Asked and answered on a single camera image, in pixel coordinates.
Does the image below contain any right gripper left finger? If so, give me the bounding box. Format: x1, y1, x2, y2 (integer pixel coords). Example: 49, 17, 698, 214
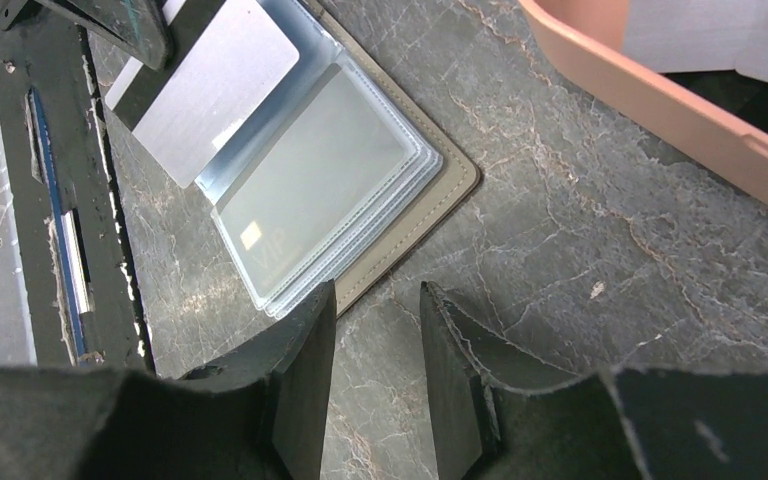
0, 281, 336, 479

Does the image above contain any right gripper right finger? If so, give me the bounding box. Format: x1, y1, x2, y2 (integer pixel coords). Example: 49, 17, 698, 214
420, 282, 768, 479

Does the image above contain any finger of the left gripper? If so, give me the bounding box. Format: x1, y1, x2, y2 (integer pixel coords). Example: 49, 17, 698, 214
39, 0, 173, 70

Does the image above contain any grey card holder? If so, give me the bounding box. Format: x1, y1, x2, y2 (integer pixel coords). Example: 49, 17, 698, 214
102, 0, 483, 321

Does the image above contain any pink oval tray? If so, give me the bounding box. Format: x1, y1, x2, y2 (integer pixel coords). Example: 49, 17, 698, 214
523, 1, 768, 206

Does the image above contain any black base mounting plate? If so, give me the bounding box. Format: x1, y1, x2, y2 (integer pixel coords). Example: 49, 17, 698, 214
0, 1, 155, 371

